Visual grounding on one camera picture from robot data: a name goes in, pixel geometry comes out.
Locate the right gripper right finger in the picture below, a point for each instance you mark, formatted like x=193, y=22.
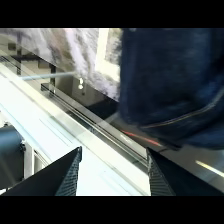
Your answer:
x=176, y=180

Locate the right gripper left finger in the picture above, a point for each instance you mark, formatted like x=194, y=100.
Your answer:
x=56, y=178

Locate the blue jeans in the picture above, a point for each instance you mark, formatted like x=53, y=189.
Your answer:
x=170, y=83

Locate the silver frame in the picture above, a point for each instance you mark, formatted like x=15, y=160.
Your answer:
x=66, y=133

